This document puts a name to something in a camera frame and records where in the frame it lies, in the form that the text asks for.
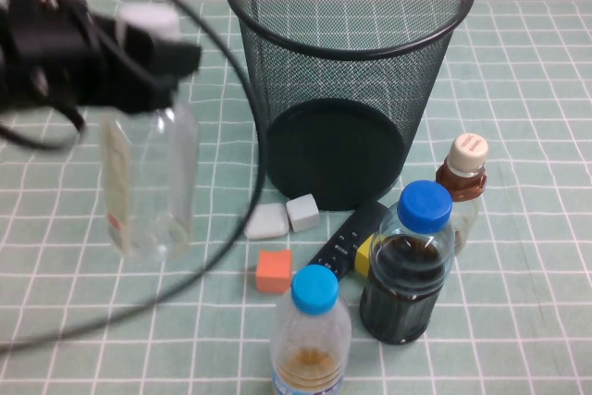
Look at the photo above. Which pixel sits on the gray cube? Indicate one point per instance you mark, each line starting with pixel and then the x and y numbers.
pixel 303 213

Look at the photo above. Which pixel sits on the yellow cube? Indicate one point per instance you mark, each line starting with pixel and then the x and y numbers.
pixel 364 254

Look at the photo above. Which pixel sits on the clear bottle white cap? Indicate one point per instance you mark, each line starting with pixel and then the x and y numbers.
pixel 148 173

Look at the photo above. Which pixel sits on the cloudy bottle blue cap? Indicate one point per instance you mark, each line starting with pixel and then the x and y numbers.
pixel 314 288

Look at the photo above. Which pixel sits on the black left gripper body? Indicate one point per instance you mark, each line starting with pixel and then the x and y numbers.
pixel 60 53

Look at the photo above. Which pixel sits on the dark liquid bottle blue cap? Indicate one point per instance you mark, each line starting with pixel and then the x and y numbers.
pixel 423 205

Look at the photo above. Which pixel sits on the small bottle beige cap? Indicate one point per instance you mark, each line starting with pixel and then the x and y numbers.
pixel 469 150

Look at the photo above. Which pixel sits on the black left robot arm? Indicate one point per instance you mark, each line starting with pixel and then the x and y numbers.
pixel 16 76

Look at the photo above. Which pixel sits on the orange cube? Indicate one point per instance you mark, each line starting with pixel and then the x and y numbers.
pixel 273 272

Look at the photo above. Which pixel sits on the green checked tablecloth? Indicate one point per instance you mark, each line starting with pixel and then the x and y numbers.
pixel 92 228

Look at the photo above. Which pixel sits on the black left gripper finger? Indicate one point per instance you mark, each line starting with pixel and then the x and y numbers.
pixel 134 90
pixel 171 59

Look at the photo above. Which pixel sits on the black mesh wastebasket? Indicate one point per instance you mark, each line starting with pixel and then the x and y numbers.
pixel 333 159

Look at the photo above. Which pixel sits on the black remote control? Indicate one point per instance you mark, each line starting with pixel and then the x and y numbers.
pixel 344 238

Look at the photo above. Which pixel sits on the white rounded case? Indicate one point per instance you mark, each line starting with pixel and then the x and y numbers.
pixel 266 224

